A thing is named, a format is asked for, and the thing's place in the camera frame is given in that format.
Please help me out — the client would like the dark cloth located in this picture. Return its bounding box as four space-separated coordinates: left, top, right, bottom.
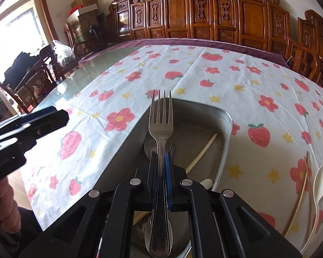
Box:
16 206 45 248

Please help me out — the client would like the metal fork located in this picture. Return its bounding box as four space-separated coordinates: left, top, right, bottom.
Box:
145 89 174 257

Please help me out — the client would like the white and green carton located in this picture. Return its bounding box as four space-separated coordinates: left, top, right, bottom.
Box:
66 5 101 42

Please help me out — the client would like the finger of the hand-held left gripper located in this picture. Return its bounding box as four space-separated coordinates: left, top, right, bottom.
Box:
15 110 70 151
0 106 58 139

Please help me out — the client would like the carved wooden sofa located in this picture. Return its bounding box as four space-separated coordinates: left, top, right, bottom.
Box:
105 0 321 86

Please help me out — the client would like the wooden door frame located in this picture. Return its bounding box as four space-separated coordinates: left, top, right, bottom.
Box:
34 0 59 45

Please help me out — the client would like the clear plastic bag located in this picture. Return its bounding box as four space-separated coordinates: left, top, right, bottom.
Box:
52 40 76 68

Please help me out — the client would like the rectangular metal tin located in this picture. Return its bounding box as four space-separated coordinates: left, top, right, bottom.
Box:
93 98 233 258

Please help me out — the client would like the dark pile on chair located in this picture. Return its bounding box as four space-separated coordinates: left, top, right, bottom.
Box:
4 51 43 88

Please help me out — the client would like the dark wooden dining chair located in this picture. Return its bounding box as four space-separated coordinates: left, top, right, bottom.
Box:
0 46 70 113

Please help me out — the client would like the brown wooden chopstick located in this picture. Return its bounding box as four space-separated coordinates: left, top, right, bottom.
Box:
302 150 313 244

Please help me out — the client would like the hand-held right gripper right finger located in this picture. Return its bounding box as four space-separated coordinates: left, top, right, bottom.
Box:
164 153 302 258

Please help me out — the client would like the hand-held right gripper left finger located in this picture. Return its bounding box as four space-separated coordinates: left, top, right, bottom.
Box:
19 151 159 258

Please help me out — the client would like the person's left hand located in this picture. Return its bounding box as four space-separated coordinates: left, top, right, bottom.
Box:
0 176 22 235

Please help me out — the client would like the strawberry flower print tablecloth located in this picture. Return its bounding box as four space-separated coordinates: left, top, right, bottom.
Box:
20 44 323 258

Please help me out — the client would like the purple sofa cushion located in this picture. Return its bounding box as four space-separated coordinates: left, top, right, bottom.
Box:
78 39 291 69

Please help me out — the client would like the brown cardboard box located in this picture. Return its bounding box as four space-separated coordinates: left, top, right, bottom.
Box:
71 0 98 9

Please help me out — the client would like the metal spoon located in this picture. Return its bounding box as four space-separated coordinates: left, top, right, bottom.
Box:
143 137 176 167

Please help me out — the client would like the carved wooden armchair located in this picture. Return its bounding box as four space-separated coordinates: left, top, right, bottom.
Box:
297 9 323 90

